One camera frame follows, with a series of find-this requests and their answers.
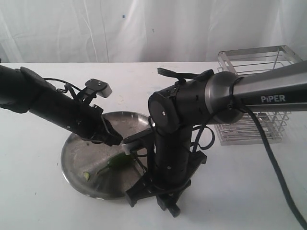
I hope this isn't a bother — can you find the black kitchen knife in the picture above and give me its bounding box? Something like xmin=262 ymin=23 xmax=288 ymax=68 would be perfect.
xmin=132 ymin=154 xmax=147 ymax=175

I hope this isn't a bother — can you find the round stainless steel plate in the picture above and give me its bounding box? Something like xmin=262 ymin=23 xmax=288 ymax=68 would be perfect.
xmin=60 ymin=111 xmax=154 ymax=199

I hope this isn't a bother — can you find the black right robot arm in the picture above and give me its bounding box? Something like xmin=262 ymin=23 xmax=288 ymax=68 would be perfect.
xmin=123 ymin=61 xmax=307 ymax=219

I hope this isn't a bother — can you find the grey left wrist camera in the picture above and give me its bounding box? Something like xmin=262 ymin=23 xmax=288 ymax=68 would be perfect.
xmin=77 ymin=79 xmax=112 ymax=105

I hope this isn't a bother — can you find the green vegetable slice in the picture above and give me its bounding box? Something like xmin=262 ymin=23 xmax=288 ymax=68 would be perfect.
xmin=83 ymin=172 xmax=91 ymax=182

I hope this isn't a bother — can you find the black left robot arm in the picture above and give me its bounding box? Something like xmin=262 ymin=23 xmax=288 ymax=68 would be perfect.
xmin=0 ymin=66 xmax=123 ymax=146

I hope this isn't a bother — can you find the dark green vegetable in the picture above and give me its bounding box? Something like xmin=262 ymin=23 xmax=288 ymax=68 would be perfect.
xmin=96 ymin=153 xmax=133 ymax=175

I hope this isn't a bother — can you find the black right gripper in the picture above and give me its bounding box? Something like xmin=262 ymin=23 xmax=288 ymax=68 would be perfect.
xmin=125 ymin=149 xmax=207 ymax=218

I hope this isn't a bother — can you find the metal wire utensil rack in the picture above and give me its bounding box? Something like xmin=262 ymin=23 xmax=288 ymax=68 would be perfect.
xmin=214 ymin=45 xmax=303 ymax=145

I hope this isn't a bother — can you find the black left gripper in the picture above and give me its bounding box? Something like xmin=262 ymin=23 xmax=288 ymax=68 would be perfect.
xmin=59 ymin=103 xmax=123 ymax=146

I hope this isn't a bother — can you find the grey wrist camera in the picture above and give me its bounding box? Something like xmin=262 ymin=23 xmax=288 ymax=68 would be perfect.
xmin=121 ymin=128 xmax=154 ymax=155
xmin=77 ymin=79 xmax=112 ymax=105

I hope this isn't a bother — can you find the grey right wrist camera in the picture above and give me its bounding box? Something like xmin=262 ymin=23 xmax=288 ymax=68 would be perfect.
xmin=121 ymin=128 xmax=154 ymax=155

